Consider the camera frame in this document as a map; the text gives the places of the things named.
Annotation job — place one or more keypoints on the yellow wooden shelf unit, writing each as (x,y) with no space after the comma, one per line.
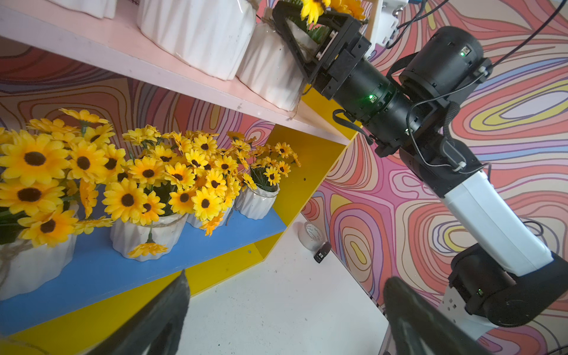
(100,288)

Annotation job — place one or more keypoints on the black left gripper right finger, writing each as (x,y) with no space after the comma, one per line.
(418,328)

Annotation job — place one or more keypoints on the shelf sunflower pot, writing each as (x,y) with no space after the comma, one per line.
(260,171)
(210,36)
(203,179)
(100,9)
(50,178)
(269,68)
(146,204)

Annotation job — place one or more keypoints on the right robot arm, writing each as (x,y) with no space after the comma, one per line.
(509,276)

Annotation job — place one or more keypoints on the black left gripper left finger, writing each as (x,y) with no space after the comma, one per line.
(156,328)

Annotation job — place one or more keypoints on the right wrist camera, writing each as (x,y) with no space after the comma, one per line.
(382,22)

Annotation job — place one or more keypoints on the small black device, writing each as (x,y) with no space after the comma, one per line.
(322,252)

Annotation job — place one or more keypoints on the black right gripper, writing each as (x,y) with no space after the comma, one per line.
(333,60)

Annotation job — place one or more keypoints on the clear packing tape roll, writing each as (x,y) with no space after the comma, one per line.
(311,237)

